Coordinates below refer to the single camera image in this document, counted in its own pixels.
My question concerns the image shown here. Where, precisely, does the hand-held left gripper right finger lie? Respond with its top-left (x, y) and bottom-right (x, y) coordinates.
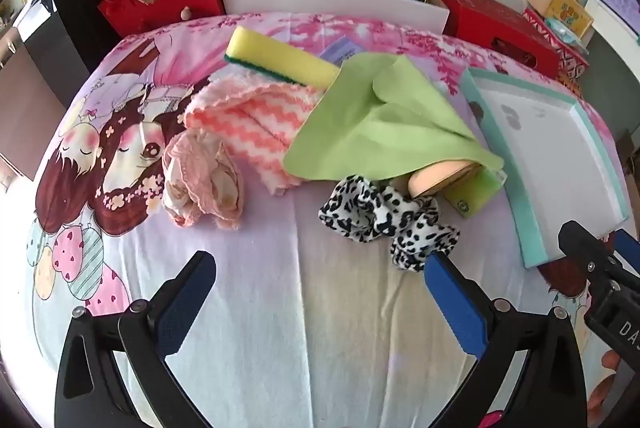
top-left (424, 252), bottom-right (588, 428)

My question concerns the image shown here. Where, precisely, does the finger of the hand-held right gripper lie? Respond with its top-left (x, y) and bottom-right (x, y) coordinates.
top-left (614, 227), bottom-right (640, 267)
top-left (558, 220), bottom-right (615, 279)

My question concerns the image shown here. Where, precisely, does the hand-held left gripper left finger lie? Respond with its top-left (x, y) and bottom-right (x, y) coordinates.
top-left (54, 251), bottom-right (218, 428)

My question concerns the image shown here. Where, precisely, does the white tray with teal rim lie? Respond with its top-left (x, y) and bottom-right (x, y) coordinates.
top-left (457, 68), bottom-right (632, 269)

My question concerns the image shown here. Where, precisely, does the pink white striped towel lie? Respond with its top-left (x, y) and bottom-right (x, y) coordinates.
top-left (183, 74), bottom-right (326, 197)

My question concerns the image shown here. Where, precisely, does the light green cloth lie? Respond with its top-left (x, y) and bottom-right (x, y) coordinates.
top-left (282, 54), bottom-right (505, 183)

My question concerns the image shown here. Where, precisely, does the yellow sponge with green backing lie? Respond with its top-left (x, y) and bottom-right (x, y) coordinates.
top-left (223, 25), bottom-right (341, 89)

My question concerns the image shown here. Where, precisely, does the purple cartoon packet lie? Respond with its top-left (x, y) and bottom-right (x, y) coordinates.
top-left (319, 36), bottom-right (358, 68)

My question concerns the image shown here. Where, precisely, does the pink lace cloth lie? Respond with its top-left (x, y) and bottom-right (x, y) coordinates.
top-left (161, 129), bottom-right (246, 231)

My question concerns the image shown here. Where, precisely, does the printed cartoon blanket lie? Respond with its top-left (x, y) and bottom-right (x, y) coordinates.
top-left (0, 10), bottom-right (640, 428)

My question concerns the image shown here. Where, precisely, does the leopard print hair scrunchie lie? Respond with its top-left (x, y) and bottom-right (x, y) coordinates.
top-left (319, 175), bottom-right (461, 273)

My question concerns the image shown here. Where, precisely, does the peach makeup puff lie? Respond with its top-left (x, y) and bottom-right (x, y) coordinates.
top-left (407, 160), bottom-right (476, 197)

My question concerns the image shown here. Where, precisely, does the red patterned box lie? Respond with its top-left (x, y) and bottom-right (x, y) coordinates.
top-left (522, 8), bottom-right (591, 81)

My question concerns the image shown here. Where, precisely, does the light blue wipes pack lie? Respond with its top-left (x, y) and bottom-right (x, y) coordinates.
top-left (545, 18), bottom-right (583, 46)

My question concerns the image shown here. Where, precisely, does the white desk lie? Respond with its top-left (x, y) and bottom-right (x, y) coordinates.
top-left (584, 0), bottom-right (626, 39)

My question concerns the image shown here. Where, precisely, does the red gift box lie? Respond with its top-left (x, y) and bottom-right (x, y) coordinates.
top-left (427, 0), bottom-right (561, 81)

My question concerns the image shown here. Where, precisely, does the black cabinet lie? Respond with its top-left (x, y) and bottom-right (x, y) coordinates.
top-left (15, 0), bottom-right (123, 78)

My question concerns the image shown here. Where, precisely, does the white foam board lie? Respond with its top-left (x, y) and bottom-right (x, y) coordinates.
top-left (222, 0), bottom-right (451, 33)

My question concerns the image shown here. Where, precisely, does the beige box with handle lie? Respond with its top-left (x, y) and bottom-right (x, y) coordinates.
top-left (527, 0), bottom-right (595, 39)

